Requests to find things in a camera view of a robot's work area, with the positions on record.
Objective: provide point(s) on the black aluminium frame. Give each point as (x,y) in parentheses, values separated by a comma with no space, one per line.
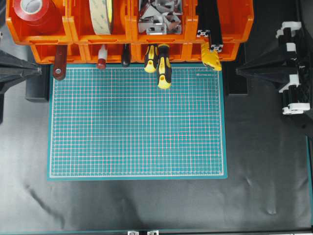
(202,10)
(216,40)

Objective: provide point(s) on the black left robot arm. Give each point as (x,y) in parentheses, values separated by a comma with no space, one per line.
(14,71)

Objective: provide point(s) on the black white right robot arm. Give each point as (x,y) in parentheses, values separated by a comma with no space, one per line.
(289,67)

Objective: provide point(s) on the orange container rack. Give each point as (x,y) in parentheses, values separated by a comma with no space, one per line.
(75,30)

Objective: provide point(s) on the green cutting mat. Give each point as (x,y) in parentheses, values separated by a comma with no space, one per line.
(117,124)

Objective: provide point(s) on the yellow-black screwdriver, long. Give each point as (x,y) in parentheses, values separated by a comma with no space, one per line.
(164,70)

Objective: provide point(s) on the yellow-black screwdriver, short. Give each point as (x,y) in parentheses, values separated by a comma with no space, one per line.
(151,59)

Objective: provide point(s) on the yellow utility knife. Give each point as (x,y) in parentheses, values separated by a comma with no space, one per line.
(210,58)

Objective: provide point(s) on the pile of metal corner brackets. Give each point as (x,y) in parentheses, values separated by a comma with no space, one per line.
(160,17)

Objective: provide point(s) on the beige double-sided tape roll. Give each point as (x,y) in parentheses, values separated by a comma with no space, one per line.
(101,13)

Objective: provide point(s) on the red tape roll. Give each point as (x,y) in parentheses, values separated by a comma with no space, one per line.
(41,15)

